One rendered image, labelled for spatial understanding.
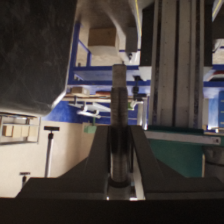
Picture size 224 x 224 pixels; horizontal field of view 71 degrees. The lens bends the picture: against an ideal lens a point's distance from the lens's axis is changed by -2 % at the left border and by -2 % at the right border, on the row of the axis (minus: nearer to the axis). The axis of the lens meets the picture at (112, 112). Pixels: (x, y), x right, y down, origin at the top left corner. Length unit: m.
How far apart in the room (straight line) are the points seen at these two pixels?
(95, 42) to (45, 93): 2.13
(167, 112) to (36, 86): 0.98
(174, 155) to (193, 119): 0.26
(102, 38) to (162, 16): 1.20
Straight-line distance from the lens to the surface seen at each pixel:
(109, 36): 2.40
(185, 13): 1.46
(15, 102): 0.27
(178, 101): 1.19
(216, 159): 0.99
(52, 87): 0.33
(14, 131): 4.28
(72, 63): 2.25
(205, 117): 6.93
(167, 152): 1.09
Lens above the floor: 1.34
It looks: 5 degrees down
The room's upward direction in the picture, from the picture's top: 175 degrees counter-clockwise
